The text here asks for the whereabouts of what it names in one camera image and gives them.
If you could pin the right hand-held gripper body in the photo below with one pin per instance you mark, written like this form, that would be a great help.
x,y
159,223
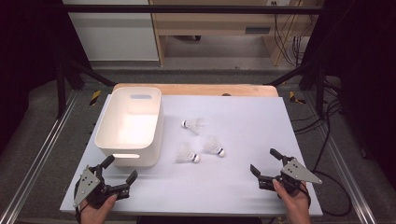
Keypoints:
x,y
297,172

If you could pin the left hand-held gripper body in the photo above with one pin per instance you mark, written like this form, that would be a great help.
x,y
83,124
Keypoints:
x,y
93,193

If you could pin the white plastic bin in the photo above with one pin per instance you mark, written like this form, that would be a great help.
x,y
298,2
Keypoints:
x,y
130,124

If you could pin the white shuttlecock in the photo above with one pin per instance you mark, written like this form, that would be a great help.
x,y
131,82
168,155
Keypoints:
x,y
194,125
186,154
213,145

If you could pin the person's left hand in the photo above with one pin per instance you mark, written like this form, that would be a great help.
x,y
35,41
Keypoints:
x,y
99,213

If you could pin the person's right hand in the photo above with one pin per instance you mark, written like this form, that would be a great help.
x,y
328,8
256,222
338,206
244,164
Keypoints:
x,y
295,203

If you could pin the yellow black tape piece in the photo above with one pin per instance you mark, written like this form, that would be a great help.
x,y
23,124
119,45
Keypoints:
x,y
294,98
95,97

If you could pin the black metal stand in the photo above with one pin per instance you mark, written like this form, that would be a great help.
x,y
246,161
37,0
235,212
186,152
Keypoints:
x,y
320,93
61,93

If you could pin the white cabinet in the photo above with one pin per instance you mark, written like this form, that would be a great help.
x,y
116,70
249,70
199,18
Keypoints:
x,y
115,40

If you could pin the black curtain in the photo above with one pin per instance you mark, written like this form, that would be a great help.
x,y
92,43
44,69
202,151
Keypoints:
x,y
28,46
367,62

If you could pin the wooden desk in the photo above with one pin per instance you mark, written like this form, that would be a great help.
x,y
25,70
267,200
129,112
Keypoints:
x,y
211,23

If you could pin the black horizontal bar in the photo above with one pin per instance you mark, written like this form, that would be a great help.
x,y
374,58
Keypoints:
x,y
186,9

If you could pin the aluminium rail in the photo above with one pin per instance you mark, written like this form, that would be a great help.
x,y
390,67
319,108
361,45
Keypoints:
x,y
46,146
341,168

